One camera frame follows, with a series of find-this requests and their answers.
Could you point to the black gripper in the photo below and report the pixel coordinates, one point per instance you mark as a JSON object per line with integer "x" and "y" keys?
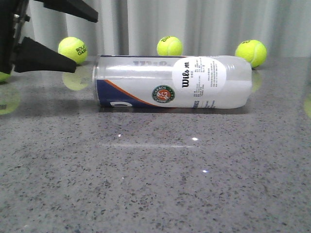
{"x": 31, "y": 55}

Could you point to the white Wilson tennis ball can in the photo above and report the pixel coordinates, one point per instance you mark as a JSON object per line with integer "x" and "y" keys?
{"x": 221, "y": 82}

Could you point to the Roland Garros tennis ball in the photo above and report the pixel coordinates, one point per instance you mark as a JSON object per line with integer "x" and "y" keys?
{"x": 74, "y": 49}

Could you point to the far left tennis ball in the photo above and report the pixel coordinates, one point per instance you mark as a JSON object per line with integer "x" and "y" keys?
{"x": 4, "y": 77}

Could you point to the centre tennis ball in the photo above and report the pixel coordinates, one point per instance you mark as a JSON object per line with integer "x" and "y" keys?
{"x": 169, "y": 46}

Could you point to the right tennis ball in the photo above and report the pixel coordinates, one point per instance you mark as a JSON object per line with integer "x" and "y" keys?
{"x": 253, "y": 51}

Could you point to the grey pleated curtain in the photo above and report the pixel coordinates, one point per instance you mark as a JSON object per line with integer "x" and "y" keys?
{"x": 205, "y": 27}

